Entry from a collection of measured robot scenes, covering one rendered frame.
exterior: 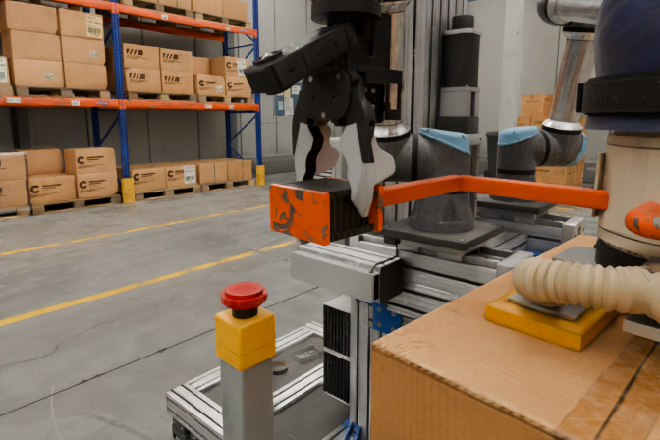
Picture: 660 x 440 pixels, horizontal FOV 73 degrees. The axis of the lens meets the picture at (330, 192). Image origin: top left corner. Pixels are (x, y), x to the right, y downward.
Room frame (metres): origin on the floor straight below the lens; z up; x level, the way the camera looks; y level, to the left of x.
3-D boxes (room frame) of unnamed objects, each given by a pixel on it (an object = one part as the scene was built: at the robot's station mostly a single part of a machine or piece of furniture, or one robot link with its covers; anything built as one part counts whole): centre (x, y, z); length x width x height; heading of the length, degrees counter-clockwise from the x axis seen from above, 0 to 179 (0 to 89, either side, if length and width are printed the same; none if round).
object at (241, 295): (0.64, 0.13, 1.02); 0.07 x 0.07 x 0.04
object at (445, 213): (1.06, -0.27, 1.09); 0.15 x 0.15 x 0.10
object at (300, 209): (0.46, 0.00, 1.20); 0.09 x 0.08 x 0.05; 43
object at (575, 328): (0.55, -0.33, 1.10); 0.34 x 0.10 x 0.05; 133
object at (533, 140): (1.43, -0.60, 1.20); 0.13 x 0.12 x 0.14; 98
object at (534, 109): (8.01, -3.85, 0.87); 1.21 x 1.02 x 1.74; 139
